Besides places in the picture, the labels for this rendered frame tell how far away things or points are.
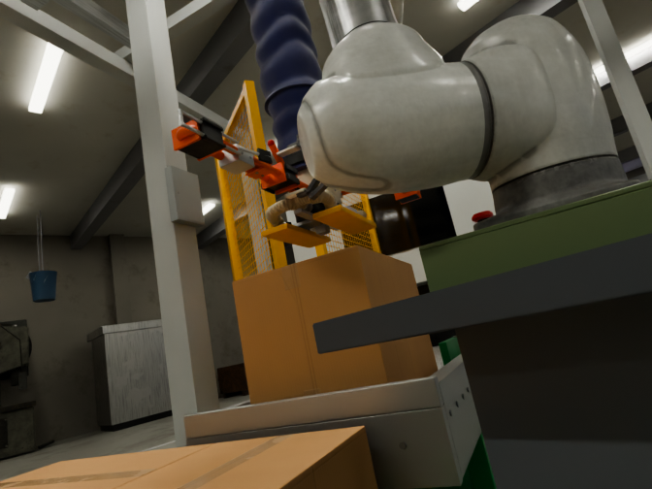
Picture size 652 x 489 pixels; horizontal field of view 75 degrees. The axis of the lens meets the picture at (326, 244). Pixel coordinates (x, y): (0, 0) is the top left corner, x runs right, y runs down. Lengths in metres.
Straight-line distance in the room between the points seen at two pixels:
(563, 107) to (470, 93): 0.11
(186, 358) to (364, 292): 1.31
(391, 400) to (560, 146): 0.63
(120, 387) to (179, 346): 6.63
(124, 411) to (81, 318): 2.31
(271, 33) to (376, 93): 1.23
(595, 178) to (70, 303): 9.90
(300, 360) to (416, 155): 0.76
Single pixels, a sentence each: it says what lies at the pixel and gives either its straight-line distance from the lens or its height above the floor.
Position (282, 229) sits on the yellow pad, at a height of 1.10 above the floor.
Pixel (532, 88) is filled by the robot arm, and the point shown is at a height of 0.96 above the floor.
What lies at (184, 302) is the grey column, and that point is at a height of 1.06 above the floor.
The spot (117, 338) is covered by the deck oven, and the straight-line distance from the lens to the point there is 8.91.
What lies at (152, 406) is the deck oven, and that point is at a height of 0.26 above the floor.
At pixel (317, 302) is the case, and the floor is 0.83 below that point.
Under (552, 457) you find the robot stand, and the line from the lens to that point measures 0.56.
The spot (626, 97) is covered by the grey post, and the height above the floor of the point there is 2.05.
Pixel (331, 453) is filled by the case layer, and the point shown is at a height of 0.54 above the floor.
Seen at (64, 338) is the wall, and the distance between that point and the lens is 10.01.
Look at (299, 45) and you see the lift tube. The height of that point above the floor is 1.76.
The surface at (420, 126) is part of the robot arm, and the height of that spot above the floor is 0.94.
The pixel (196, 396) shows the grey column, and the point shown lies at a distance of 2.22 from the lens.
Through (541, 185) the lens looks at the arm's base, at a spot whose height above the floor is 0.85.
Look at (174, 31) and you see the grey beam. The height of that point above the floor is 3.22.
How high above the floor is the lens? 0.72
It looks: 13 degrees up
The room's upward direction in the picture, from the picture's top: 12 degrees counter-clockwise
